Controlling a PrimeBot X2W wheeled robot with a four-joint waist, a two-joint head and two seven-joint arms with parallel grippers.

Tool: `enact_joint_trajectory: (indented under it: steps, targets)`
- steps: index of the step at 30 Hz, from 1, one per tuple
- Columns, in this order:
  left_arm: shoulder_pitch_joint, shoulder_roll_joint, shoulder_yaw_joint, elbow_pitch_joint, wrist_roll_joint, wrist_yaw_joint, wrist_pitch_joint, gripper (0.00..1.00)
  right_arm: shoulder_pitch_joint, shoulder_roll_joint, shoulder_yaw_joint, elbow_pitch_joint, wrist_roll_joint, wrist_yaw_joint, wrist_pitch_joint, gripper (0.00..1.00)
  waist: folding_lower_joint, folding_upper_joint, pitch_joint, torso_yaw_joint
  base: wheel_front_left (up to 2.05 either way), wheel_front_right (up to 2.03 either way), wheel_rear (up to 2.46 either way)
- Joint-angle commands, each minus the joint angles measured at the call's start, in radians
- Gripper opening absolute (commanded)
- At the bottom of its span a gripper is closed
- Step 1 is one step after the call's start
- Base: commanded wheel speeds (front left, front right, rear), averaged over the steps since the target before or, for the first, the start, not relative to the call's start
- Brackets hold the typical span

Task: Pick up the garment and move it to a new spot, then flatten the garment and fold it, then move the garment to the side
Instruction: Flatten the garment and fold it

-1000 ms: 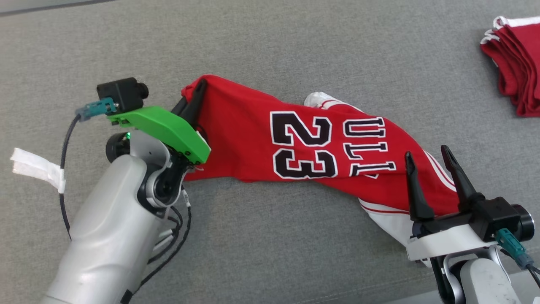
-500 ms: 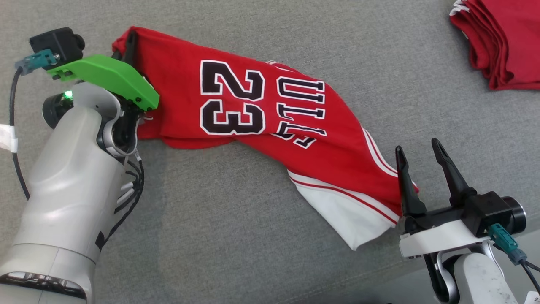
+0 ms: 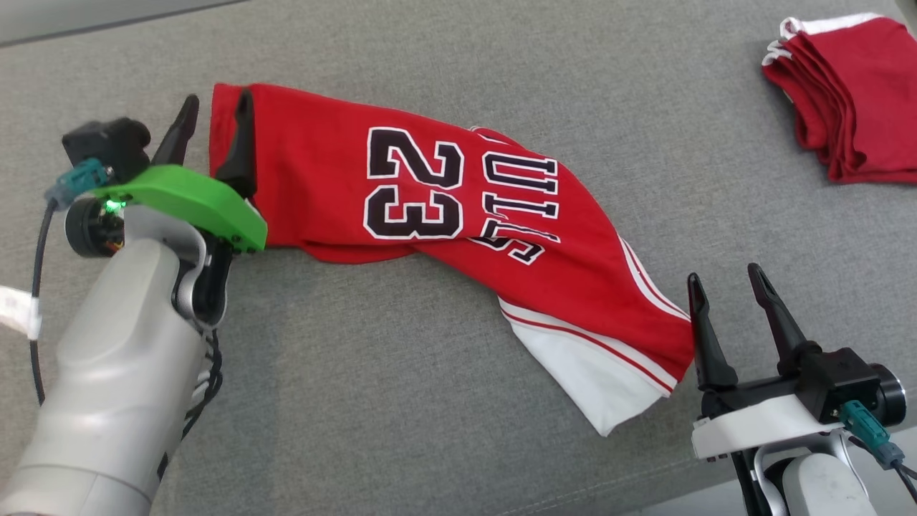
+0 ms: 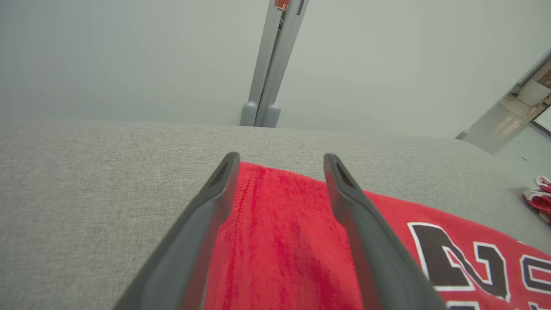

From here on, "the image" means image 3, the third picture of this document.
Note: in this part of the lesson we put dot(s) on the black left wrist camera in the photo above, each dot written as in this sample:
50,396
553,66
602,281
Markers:
107,147

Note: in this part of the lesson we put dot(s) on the red Bulls 23 jersey garment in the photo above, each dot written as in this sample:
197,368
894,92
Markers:
322,179

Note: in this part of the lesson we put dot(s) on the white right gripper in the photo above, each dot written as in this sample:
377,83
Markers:
759,423

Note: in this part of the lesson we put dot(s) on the grey fabric sofa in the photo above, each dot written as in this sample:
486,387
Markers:
430,373

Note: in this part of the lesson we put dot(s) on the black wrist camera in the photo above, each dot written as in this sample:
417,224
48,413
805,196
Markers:
849,380
107,147

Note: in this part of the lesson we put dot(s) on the red garment stack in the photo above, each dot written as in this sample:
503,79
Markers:
860,93

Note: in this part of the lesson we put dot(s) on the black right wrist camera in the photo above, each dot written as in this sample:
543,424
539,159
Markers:
849,380

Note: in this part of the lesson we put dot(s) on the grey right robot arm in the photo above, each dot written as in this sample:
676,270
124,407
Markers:
809,480

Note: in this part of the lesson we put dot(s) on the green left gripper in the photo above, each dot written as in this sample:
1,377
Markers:
186,201

